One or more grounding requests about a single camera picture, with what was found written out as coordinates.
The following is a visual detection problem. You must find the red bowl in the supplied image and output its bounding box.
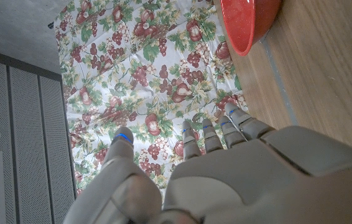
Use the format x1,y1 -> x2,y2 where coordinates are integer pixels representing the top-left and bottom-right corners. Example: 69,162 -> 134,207
220,0 -> 282,57

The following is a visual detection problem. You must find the fruit print backdrop cloth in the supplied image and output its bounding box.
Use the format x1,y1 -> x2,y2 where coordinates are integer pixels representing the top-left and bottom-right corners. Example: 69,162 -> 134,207
53,0 -> 248,200

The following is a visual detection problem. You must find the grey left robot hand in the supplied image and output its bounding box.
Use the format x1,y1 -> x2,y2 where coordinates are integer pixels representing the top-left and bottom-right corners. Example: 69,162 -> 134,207
63,102 -> 352,224

